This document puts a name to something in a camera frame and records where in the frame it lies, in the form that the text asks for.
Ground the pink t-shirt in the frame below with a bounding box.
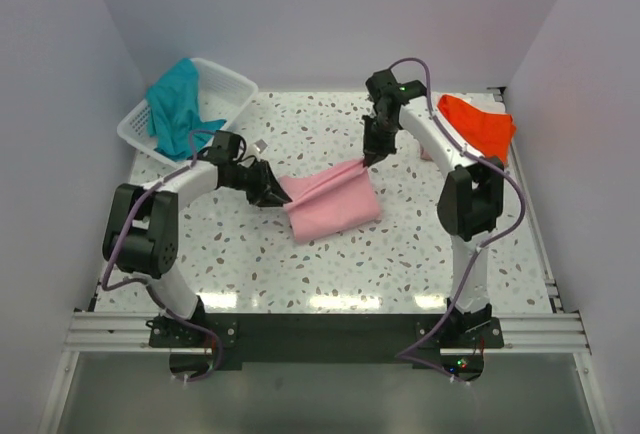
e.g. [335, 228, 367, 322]
[279, 159, 381, 243]

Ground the white plastic basket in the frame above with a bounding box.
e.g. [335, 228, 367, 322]
[117, 58, 258, 168]

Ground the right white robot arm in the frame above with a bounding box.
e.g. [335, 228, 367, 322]
[363, 69, 504, 347]

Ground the folded light pink garment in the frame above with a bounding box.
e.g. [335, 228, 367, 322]
[420, 146, 432, 162]

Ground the folded orange t-shirt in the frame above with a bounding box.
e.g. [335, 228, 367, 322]
[438, 94, 517, 165]

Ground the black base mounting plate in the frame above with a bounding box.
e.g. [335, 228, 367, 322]
[146, 314, 505, 378]

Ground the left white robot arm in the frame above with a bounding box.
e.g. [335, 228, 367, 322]
[100, 129, 291, 346]

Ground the teal t-shirt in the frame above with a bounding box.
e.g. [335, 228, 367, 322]
[145, 58, 227, 161]

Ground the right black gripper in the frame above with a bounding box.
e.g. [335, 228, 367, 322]
[363, 113, 402, 168]

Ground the folded white t-shirt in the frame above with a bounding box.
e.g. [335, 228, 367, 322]
[462, 93, 507, 115]

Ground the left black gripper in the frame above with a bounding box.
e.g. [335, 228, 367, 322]
[224, 160, 292, 209]

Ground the aluminium frame rail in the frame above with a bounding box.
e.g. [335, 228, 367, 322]
[63, 312, 155, 353]

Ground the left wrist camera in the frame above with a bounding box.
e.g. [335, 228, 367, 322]
[250, 139, 268, 157]

